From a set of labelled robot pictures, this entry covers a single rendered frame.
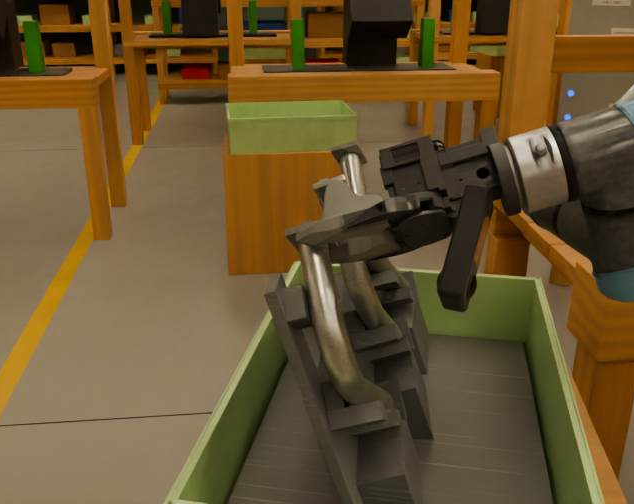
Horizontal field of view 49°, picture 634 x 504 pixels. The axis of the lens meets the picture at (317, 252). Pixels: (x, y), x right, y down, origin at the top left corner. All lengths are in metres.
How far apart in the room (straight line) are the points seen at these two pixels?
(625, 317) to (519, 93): 0.68
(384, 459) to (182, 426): 1.70
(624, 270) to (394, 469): 0.32
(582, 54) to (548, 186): 1.32
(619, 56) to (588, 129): 1.34
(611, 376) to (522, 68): 0.78
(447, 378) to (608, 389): 0.45
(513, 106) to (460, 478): 1.12
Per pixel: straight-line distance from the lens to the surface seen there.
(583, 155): 0.67
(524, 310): 1.23
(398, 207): 0.65
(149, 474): 2.31
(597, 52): 1.99
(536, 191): 0.67
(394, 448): 0.84
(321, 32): 8.34
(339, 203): 0.68
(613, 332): 1.41
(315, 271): 0.68
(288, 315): 0.67
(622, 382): 1.48
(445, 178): 0.69
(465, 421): 1.03
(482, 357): 1.18
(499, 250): 1.94
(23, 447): 2.54
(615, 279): 0.75
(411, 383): 0.95
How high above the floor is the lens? 1.43
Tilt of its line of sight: 22 degrees down
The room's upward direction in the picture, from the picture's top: straight up
